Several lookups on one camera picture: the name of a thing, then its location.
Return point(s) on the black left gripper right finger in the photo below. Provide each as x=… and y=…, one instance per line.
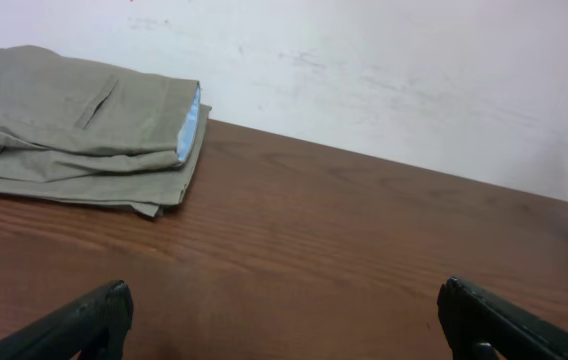
x=478, y=324

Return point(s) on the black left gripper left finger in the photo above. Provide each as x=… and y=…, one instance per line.
x=93, y=326

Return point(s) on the khaki beige shorts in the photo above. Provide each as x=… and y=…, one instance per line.
x=79, y=131

